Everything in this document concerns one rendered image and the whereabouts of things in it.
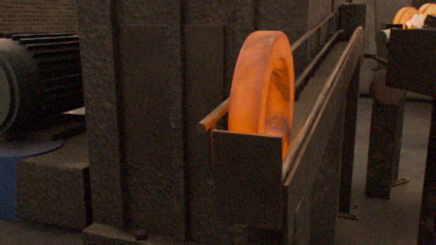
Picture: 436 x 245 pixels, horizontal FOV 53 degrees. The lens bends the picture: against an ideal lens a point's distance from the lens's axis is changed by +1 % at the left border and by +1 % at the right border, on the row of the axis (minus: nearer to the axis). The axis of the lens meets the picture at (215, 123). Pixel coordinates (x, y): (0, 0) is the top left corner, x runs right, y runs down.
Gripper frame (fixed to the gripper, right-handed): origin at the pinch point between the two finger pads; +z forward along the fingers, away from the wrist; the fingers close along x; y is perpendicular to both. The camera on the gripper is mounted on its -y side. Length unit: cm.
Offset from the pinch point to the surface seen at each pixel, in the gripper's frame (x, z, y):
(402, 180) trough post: -2, -26, -66
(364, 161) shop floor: -12, 1, -76
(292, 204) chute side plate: 144, -83, 9
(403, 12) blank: 5.4, 0.6, 4.9
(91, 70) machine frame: 133, 14, -18
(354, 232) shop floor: 56, -45, -61
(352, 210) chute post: 43, -34, -63
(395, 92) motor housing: 24.5, -21.0, -19.8
